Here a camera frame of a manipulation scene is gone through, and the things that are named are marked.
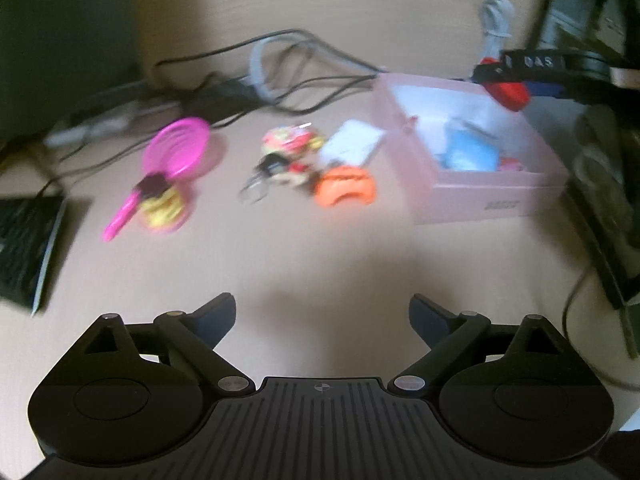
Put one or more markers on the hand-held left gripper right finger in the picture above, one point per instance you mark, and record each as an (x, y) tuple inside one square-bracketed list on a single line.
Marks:
[(425, 317)]

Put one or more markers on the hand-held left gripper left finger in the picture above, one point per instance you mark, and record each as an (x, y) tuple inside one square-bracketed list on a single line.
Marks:
[(217, 316)]

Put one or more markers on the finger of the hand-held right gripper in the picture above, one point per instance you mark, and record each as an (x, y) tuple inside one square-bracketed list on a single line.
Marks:
[(530, 62)]

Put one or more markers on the red toy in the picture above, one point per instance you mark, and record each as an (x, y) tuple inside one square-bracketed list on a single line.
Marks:
[(510, 92)]

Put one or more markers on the yellow toy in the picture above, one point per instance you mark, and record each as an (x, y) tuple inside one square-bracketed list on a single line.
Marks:
[(162, 207)]

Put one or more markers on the pink box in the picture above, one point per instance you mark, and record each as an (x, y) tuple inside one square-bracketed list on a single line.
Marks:
[(480, 196)]

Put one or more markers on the orange toy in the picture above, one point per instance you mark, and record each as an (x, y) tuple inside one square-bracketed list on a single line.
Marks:
[(345, 186)]

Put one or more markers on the pink plastic strainer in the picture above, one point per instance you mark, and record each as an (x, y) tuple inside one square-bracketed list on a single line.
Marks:
[(177, 147)]

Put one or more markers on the white packet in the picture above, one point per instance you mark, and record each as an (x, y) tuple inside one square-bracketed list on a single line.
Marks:
[(350, 142)]

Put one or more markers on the dark computer case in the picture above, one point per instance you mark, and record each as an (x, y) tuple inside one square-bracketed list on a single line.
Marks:
[(575, 0)]

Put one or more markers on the blue toy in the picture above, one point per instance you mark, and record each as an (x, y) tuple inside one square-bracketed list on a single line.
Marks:
[(465, 150)]

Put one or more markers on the black keyboard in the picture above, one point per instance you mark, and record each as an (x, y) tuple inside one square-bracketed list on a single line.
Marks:
[(25, 247)]

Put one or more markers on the black power adapter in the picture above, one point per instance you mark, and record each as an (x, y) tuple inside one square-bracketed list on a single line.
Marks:
[(225, 95)]

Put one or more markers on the white power strip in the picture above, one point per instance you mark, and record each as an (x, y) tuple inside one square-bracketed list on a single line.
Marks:
[(90, 127)]

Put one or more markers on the dark monitor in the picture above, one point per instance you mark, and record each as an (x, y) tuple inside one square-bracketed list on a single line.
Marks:
[(60, 35)]

